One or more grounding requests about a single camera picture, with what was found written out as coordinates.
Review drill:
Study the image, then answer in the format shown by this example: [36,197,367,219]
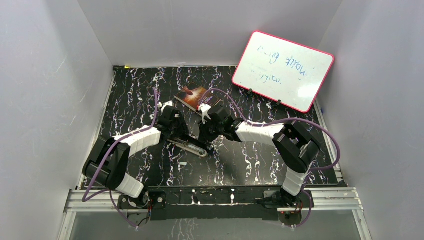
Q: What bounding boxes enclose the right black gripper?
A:
[198,116,224,144]

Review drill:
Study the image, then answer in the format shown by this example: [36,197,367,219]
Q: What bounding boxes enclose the black stapler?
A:
[181,133,214,151]

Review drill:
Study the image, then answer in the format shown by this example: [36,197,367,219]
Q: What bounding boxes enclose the beige stapler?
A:
[167,139,208,157]

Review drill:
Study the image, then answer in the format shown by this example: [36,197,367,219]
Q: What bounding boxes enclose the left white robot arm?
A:
[82,105,189,208]

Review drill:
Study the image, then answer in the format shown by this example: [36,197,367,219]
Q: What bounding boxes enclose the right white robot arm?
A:
[198,103,321,207]

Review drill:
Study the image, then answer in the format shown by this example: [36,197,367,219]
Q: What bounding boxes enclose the dark paperback book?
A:
[174,82,222,115]

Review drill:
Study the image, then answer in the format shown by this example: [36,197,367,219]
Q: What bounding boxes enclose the pink framed whiteboard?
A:
[232,31,335,113]

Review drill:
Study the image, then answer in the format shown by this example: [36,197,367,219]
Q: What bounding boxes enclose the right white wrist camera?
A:
[198,103,212,124]

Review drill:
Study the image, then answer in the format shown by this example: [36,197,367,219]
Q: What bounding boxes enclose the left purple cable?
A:
[81,86,163,229]

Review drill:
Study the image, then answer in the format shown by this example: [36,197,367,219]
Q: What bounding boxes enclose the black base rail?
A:
[118,185,315,224]

